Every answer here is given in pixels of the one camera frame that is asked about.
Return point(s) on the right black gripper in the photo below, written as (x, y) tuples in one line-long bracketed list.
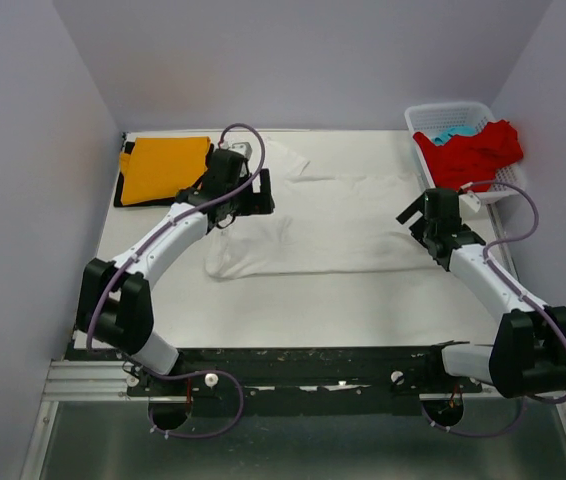
[(416, 228)]

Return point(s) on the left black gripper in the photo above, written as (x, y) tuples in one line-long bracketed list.
[(258, 203)]

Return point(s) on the white t-shirt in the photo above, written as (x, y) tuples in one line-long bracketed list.
[(321, 224)]

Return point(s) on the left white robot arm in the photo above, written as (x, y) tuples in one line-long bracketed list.
[(115, 304)]

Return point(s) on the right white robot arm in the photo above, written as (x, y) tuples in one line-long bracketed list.
[(527, 358)]

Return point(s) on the red t-shirt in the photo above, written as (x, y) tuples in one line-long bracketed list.
[(476, 158)]

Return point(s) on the teal t-shirt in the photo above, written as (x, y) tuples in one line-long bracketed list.
[(445, 136)]

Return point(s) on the white plastic basket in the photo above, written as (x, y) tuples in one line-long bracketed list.
[(430, 119)]

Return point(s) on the folded yellow t-shirt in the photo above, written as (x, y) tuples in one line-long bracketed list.
[(163, 169)]

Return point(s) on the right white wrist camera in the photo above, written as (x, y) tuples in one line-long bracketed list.
[(469, 203)]

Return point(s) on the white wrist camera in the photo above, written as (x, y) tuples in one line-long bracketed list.
[(242, 148), (469, 203)]

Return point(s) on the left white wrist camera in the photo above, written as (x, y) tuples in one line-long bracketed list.
[(242, 148)]

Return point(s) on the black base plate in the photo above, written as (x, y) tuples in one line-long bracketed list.
[(295, 382)]

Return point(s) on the aluminium rail frame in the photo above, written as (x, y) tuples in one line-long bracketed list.
[(282, 311)]

